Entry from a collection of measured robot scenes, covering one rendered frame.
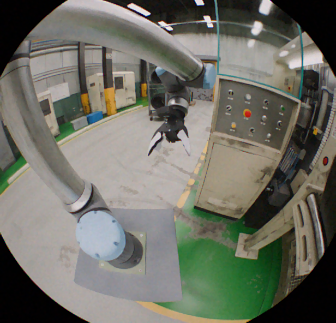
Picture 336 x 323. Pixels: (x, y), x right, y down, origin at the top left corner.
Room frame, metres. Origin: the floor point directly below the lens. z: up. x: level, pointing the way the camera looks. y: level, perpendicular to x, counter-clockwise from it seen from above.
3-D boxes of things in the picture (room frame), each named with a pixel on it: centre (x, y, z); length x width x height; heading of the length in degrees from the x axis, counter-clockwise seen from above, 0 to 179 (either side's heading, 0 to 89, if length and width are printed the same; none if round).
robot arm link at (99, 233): (0.09, 0.21, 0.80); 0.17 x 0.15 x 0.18; 46
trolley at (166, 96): (4.15, 0.07, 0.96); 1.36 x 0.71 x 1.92; 153
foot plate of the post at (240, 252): (0.12, -0.81, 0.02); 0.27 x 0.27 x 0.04; 63
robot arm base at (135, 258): (0.09, 0.20, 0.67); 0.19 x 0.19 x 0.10
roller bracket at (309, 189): (0.05, -0.79, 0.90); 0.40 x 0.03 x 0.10; 63
